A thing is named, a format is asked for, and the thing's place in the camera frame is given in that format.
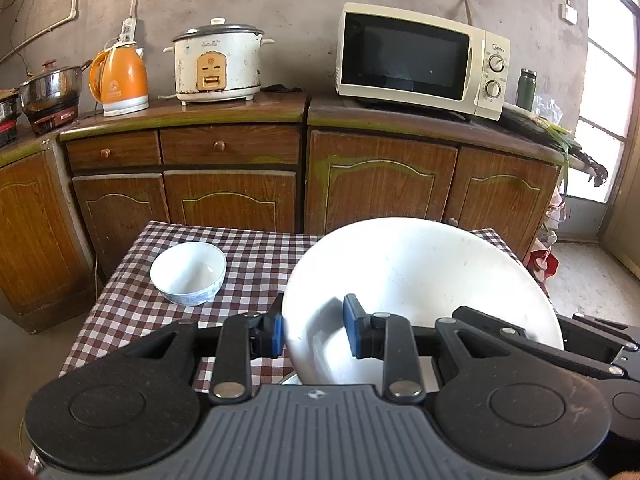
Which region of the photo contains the red white checkered tablecloth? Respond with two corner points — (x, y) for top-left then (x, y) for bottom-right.
(27, 220), (553, 476)

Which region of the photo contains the small blue patterned white bowl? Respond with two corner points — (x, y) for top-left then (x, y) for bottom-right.
(149, 241), (227, 307)

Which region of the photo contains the green onion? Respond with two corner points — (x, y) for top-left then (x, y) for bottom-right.
(537, 115), (573, 201)

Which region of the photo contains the red bag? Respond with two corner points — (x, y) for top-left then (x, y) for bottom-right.
(530, 247), (558, 278)

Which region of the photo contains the white bowl with green print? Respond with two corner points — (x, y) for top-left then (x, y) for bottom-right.
(281, 217), (565, 386)

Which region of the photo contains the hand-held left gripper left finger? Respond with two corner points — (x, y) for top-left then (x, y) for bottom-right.
(114, 294), (286, 405)

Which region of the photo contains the steel pot on red base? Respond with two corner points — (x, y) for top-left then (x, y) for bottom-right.
(0, 89), (23, 148)

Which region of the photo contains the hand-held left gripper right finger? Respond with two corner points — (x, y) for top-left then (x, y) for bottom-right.
(344, 294), (503, 405)

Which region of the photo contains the white rice cooker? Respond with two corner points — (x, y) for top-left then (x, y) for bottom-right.
(163, 18), (276, 106)

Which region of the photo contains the orange electric kettle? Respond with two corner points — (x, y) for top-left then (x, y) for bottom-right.
(89, 42), (150, 117)

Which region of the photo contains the wooden cabinet with drawers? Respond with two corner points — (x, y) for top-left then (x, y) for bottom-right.
(59, 92), (307, 281)

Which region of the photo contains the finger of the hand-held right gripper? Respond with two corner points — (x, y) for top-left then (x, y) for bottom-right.
(557, 312), (640, 361)
(452, 305), (631, 380)

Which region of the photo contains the wooden corner cabinet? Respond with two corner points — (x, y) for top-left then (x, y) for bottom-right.
(0, 135), (101, 333)

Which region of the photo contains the dark green thermos bottle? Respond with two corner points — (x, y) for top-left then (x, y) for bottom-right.
(516, 68), (537, 111)

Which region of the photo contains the steel electric pot with lid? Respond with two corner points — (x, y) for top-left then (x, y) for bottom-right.
(17, 59), (93, 136)

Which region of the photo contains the cream microwave oven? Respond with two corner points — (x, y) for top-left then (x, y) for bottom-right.
(335, 2), (512, 122)

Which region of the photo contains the metal framed glass door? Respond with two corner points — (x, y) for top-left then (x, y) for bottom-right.
(565, 0), (640, 246)

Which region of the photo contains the clear plastic bag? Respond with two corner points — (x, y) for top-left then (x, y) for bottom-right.
(531, 94), (563, 128)

